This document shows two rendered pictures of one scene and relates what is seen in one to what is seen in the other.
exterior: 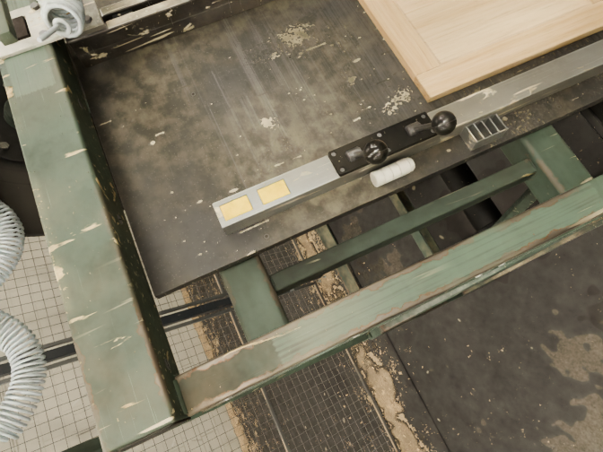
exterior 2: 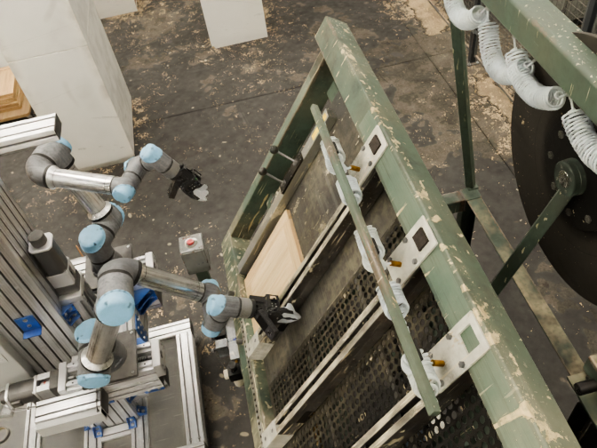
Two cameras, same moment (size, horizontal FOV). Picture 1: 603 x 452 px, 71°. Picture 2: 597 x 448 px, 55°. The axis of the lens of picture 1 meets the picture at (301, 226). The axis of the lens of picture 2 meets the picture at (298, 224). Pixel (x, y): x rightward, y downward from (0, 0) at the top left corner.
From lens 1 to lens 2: 2.32 m
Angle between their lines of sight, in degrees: 73
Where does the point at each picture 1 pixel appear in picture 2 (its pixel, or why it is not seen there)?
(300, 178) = (309, 144)
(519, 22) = (266, 263)
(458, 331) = (479, 248)
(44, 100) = (360, 115)
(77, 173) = (344, 91)
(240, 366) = (316, 66)
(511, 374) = not seen: hidden behind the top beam
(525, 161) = not seen: hidden behind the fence
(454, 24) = (279, 254)
